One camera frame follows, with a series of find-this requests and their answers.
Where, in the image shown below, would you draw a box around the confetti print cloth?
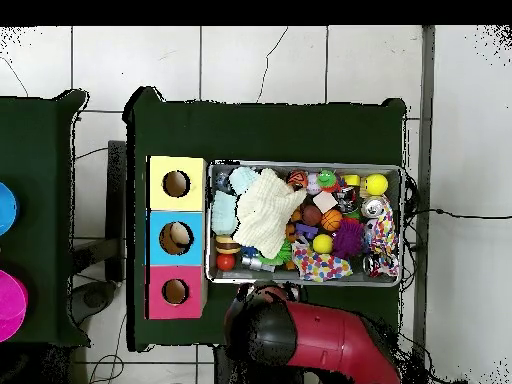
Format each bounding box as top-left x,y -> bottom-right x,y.
290,238 -> 354,284
362,196 -> 401,278

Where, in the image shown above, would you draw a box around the wooden box with three holes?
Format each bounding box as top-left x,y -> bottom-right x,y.
145,155 -> 209,320

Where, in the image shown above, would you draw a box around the cream muslin cloth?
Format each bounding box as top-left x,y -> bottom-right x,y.
232,167 -> 308,260

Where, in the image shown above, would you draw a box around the light blue muslin cloth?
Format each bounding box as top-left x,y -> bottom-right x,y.
210,166 -> 261,236

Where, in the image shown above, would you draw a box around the orange tiger striped toy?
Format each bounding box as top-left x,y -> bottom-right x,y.
286,170 -> 309,190

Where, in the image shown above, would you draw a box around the brown ball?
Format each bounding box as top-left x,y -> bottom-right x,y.
300,204 -> 324,227

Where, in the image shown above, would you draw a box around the smooth yellow ball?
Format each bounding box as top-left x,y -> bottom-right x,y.
312,233 -> 334,255

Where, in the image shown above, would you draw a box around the orange toy basketball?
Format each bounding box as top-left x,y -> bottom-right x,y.
320,208 -> 344,232

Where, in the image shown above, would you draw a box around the green spiky monster toy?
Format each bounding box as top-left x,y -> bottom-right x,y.
316,169 -> 339,193

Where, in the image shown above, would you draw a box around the dark green table cloth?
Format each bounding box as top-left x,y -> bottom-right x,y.
0,89 -> 91,347
123,85 -> 409,353

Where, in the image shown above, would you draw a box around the purple spiky ball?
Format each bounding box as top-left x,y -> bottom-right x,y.
332,218 -> 366,260

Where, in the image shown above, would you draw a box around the yellow tennis ball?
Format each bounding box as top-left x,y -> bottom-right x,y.
363,172 -> 390,197

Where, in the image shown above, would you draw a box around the blue round disc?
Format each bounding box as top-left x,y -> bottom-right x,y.
0,181 -> 20,237

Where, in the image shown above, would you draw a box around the magenta round disc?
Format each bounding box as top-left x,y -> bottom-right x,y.
0,269 -> 29,343

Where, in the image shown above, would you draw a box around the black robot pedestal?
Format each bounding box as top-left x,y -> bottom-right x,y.
213,345 -> 305,384

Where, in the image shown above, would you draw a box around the black floor cable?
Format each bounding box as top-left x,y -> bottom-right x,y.
403,207 -> 512,220

